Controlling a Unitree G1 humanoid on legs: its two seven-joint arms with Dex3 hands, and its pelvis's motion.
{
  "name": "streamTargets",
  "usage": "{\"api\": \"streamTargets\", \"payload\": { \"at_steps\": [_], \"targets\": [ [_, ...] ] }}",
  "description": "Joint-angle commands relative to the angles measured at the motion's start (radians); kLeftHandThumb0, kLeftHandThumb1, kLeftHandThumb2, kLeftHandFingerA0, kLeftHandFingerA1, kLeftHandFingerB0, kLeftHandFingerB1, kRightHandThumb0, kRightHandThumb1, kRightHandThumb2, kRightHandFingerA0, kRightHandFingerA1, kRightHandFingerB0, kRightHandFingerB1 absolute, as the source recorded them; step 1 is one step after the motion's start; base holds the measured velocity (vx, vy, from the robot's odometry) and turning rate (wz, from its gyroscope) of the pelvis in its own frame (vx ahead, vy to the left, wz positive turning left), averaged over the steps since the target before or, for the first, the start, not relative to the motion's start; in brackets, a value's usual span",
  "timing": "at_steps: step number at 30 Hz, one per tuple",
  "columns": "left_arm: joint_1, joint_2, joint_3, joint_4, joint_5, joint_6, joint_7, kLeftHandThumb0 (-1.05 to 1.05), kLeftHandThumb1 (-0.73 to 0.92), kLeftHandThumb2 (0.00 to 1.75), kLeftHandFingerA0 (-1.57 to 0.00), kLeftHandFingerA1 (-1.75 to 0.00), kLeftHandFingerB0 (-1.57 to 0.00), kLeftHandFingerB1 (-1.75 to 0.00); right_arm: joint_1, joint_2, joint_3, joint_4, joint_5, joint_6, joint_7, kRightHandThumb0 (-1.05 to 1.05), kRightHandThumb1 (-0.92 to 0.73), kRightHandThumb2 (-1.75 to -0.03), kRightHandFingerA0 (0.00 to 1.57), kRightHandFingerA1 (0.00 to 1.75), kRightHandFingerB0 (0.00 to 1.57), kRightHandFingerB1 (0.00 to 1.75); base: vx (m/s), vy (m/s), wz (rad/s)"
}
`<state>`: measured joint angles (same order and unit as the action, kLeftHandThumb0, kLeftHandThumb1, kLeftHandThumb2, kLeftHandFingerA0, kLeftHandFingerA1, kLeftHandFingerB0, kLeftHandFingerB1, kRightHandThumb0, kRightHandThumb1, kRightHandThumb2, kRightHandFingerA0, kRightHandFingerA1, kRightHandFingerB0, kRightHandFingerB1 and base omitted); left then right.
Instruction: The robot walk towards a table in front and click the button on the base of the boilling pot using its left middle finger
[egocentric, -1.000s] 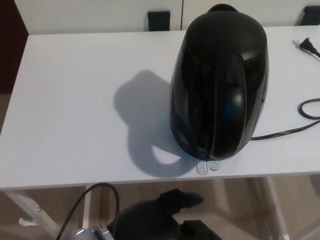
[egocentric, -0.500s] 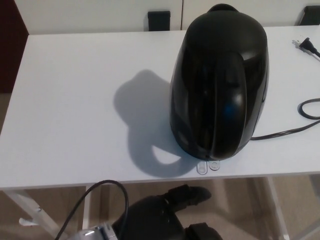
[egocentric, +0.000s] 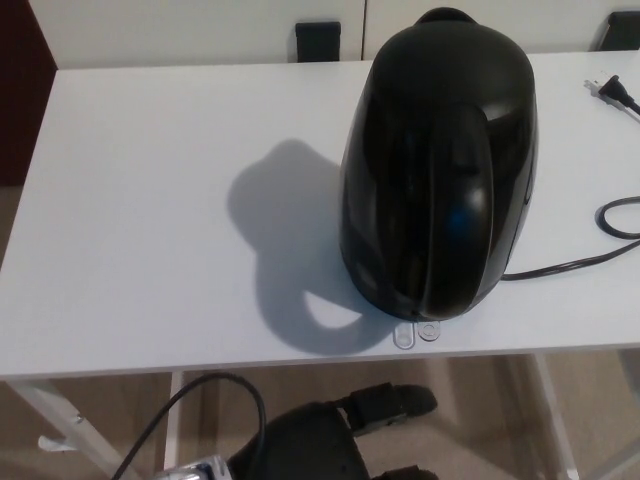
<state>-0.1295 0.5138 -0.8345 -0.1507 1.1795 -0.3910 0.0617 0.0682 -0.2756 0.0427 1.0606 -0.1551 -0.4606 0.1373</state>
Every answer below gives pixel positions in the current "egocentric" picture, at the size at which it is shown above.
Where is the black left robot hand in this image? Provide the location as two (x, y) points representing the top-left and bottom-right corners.
(227, 383), (440, 480)

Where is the kettle base with clear buttons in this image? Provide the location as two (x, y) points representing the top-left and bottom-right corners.
(389, 319), (445, 349)

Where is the white hook on table leg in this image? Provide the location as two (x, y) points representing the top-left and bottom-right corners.
(37, 433), (76, 451)

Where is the white table with metal legs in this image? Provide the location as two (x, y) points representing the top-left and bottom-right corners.
(0, 49), (640, 480)

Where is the black electric kettle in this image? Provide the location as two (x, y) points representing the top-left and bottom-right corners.
(338, 7), (543, 321)

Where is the white cabinet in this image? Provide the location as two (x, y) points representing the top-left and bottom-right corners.
(27, 0), (640, 71)

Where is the dark red door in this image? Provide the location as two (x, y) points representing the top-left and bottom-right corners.
(0, 0), (60, 189)

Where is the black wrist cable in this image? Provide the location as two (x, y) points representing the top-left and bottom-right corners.
(110, 373), (269, 480)

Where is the black cabinet handle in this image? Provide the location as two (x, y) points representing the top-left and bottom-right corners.
(597, 10), (640, 51)
(294, 21), (344, 64)

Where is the black power cord with plug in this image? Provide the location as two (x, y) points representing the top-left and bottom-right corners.
(502, 73), (640, 284)

